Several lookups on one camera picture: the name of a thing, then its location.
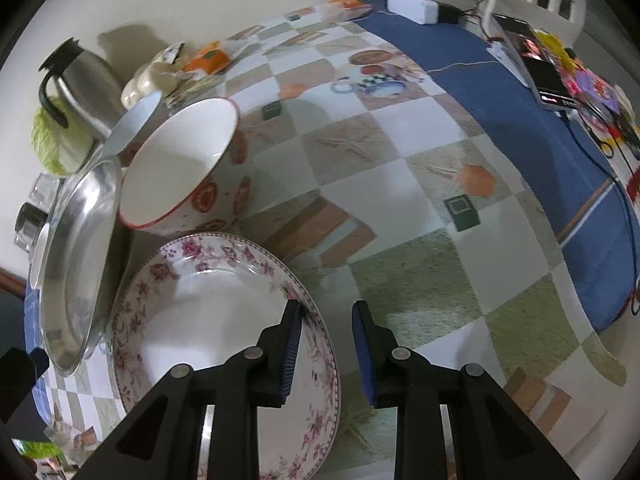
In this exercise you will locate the steel thermos jug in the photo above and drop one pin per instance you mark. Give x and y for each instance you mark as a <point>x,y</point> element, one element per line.
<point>85,85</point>

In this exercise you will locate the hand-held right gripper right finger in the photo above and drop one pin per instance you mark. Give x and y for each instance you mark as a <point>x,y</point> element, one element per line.
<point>362,355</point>

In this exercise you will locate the white box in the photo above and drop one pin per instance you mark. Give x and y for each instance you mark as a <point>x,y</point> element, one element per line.
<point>412,6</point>

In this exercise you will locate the smartphone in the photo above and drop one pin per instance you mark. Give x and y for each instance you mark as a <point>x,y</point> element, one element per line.
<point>545,75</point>

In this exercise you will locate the colourful printed bag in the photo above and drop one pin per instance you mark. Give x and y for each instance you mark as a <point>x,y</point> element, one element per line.
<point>595,85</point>

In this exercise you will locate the orange snack packet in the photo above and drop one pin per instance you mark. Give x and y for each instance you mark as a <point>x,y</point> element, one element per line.
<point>207,60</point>
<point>350,6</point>

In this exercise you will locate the checkered printed tablecloth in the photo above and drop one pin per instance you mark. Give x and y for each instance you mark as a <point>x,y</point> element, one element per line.
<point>400,160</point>

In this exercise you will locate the napa cabbage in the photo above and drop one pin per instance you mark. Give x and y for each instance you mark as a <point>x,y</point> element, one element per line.
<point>55,145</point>

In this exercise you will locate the bag of steamed buns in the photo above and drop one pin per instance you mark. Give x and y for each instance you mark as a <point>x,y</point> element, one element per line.
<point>150,77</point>

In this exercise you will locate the large floral plate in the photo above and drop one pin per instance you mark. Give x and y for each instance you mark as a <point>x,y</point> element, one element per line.
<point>210,300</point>

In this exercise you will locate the white bowl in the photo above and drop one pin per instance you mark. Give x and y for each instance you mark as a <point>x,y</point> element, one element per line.
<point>132,120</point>

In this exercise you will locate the glass coffee pot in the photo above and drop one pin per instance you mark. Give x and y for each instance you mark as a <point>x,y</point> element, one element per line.
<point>30,225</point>

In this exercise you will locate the wooden chair back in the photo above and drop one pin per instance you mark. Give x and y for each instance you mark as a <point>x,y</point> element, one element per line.
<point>10,282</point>

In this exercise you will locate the black power adapter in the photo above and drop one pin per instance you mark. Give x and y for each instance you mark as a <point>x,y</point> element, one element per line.
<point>449,14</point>

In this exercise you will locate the red patterned bowl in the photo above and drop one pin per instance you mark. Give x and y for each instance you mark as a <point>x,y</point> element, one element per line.
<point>175,170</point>

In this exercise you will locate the steel plate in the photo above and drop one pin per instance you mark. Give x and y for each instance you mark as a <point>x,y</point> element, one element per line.
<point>75,270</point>

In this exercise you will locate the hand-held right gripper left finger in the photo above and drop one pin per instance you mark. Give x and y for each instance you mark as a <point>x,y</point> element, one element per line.
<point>292,350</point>

